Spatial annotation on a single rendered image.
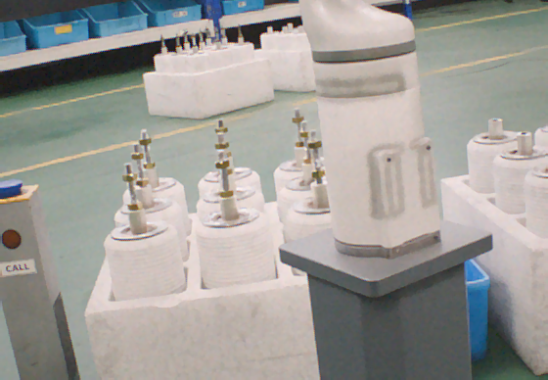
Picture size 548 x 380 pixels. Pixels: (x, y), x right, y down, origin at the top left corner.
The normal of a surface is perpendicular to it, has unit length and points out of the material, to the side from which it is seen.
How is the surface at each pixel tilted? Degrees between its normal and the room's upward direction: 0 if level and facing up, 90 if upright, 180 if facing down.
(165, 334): 90
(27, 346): 90
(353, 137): 90
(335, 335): 90
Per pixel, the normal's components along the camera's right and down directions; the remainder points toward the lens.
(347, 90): -0.45, 0.26
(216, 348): 0.07, 0.22
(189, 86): -0.76, 0.25
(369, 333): -0.21, 0.25
